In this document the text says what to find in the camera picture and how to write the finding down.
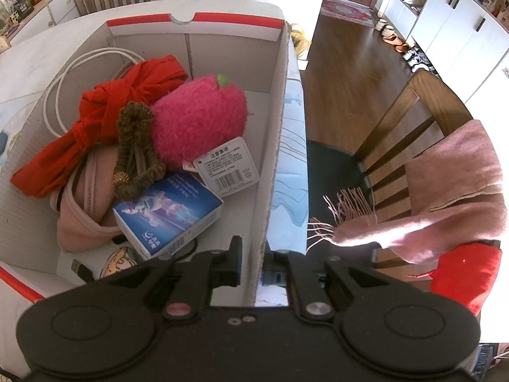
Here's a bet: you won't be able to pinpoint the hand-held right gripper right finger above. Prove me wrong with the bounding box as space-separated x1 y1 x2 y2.
260 250 406 323

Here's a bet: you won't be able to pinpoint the white cabinet black handles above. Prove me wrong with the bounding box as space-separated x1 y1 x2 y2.
384 0 509 104

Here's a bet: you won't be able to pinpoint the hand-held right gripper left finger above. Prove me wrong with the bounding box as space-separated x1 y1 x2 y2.
91 236 242 323

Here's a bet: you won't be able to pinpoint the row of shoes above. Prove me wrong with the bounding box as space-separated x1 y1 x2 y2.
375 19 438 74

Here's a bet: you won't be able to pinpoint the white cardboard box red trim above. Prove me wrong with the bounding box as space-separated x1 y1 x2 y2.
0 11 294 307

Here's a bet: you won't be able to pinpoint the red cloth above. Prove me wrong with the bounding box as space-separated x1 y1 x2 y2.
10 56 189 199

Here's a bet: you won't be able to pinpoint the pink strawberry plush toy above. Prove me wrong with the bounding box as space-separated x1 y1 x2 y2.
150 73 260 197

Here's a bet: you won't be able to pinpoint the pile of small trinkets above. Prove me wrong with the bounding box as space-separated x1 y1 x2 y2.
0 0 34 36

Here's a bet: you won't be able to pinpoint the red patterned rug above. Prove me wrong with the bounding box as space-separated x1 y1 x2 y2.
320 0 376 24

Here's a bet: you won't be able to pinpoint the red garment on chair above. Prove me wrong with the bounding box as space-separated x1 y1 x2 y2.
430 244 502 317

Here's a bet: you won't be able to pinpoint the white cable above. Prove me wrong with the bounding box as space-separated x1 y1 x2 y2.
43 47 146 136

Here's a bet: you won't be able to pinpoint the pink fringed scarf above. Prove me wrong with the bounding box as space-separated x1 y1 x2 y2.
307 119 506 265

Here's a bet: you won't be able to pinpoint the pink fleece cloth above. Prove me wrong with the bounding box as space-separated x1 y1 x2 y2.
52 151 132 252

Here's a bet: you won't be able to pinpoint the wooden chair black seat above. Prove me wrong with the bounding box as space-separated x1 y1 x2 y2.
306 69 474 283

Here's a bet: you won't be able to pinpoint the white wooden sideboard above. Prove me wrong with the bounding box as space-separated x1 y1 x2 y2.
0 0 82 54

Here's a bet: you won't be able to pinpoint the yellow plastic bag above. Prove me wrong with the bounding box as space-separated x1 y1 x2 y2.
288 23 313 60

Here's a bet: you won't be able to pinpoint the olive green scrunchie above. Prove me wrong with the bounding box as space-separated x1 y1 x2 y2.
112 101 167 200

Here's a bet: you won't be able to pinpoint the blue toothbrush box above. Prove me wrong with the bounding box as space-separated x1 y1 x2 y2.
112 172 224 261

